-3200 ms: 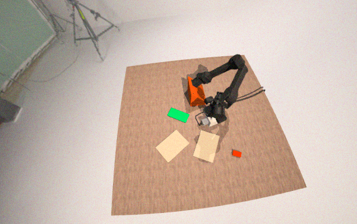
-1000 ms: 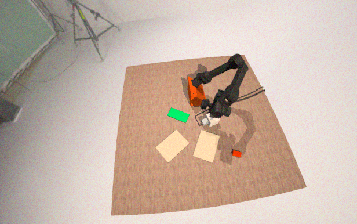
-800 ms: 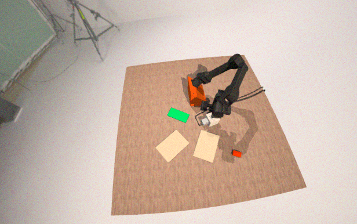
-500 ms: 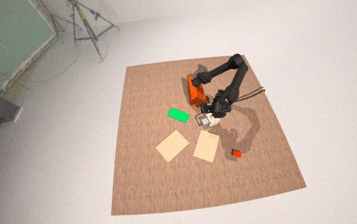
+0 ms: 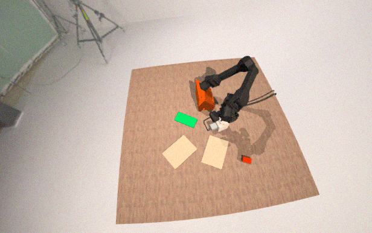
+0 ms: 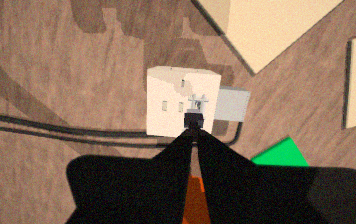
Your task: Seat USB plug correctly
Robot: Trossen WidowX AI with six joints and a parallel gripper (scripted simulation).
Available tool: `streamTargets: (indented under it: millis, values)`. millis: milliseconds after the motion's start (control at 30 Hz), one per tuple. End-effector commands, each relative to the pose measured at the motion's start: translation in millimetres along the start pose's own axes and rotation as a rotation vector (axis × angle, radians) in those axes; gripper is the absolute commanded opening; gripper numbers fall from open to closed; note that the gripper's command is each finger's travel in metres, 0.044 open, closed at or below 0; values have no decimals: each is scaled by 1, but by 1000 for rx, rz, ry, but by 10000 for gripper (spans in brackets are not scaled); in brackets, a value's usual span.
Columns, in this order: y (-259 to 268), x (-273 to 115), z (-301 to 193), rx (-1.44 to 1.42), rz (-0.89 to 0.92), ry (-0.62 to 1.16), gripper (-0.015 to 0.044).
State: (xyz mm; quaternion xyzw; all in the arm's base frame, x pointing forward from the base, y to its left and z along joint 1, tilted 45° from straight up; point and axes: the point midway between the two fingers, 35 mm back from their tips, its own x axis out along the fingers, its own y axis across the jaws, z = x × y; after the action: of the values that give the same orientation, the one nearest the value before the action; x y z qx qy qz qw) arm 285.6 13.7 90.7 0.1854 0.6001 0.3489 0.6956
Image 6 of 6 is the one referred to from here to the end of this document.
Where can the green flat rectangular slab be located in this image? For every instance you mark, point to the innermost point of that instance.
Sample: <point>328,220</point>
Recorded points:
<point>284,153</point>

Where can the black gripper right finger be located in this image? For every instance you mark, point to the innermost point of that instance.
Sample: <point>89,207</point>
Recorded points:
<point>237,188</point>

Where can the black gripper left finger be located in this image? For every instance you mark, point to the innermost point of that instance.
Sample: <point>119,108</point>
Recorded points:
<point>158,182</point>

